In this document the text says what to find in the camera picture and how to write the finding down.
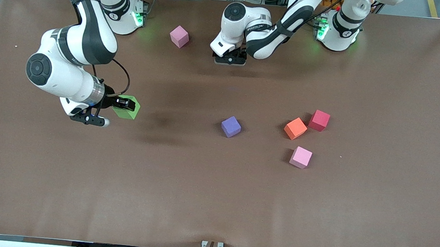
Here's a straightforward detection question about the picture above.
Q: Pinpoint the green foam cube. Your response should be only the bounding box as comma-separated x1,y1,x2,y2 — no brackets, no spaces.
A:
111,94,141,121

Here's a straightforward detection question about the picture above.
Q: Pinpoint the purple foam cube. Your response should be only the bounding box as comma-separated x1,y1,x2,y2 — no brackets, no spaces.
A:
220,115,242,139

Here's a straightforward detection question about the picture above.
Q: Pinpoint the orange foam cube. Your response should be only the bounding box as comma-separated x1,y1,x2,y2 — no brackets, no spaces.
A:
283,116,309,141

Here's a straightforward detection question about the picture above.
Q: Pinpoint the pink foam cube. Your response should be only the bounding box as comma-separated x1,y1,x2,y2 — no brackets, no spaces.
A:
169,25,191,50
289,146,313,170

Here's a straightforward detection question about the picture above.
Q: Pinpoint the red foam cube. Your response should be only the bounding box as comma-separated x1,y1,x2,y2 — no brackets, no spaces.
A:
308,109,331,132

